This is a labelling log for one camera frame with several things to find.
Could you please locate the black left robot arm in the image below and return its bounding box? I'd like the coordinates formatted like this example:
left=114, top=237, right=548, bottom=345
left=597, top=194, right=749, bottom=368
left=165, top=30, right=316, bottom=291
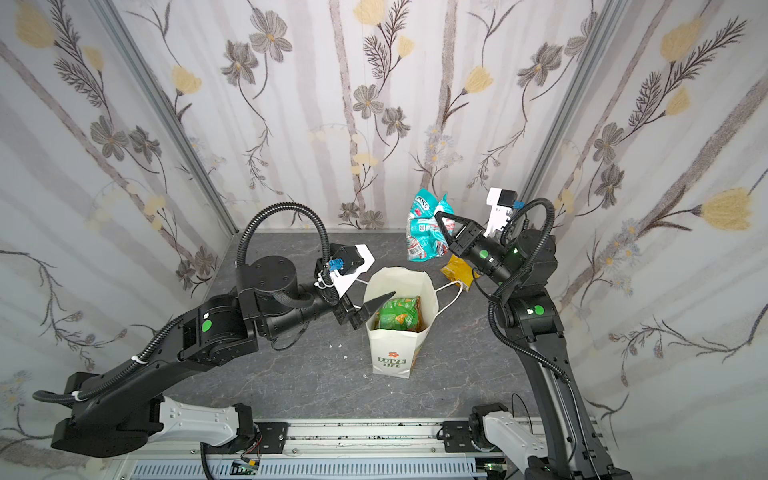
left=33, top=256, right=394, bottom=458

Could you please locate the small green circuit board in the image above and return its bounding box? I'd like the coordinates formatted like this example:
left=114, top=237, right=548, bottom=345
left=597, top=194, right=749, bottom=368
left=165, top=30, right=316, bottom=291
left=230, top=461, right=259, bottom=476

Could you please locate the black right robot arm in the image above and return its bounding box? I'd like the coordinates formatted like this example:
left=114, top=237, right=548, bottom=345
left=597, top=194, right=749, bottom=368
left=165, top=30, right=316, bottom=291
left=435, top=199, right=632, bottom=479

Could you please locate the white paper shopping bag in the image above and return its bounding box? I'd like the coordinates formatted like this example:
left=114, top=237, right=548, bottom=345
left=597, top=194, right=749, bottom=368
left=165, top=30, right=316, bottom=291
left=364, top=267, right=464, bottom=378

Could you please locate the teal candy bag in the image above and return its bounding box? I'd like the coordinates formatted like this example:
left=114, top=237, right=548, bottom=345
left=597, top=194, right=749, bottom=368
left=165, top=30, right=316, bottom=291
left=406, top=189, right=454, bottom=262

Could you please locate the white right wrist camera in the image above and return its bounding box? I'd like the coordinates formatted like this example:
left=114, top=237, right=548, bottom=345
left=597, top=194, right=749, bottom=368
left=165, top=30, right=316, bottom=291
left=485, top=187, right=520, bottom=238

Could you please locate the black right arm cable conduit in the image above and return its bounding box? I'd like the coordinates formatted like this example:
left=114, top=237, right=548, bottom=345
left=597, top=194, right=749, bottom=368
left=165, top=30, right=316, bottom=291
left=487, top=197, right=571, bottom=385

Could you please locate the green chips bag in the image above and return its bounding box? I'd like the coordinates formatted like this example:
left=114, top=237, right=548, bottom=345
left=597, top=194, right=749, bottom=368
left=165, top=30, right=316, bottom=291
left=374, top=296, right=423, bottom=333

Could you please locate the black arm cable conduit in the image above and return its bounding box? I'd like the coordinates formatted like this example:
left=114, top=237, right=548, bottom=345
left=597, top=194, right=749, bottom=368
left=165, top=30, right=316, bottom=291
left=487, top=197, right=571, bottom=385
left=236, top=202, right=333, bottom=271

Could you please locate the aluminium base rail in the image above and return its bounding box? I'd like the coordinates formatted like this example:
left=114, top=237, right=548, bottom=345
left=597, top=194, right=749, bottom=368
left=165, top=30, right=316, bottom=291
left=105, top=413, right=544, bottom=479

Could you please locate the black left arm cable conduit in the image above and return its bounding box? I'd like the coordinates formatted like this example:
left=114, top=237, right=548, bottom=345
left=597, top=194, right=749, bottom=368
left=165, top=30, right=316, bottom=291
left=236, top=202, right=333, bottom=271

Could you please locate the yellow snack packet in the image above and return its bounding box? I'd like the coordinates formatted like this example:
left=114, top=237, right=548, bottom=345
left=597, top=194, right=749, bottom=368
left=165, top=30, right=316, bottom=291
left=440, top=255, right=476, bottom=291

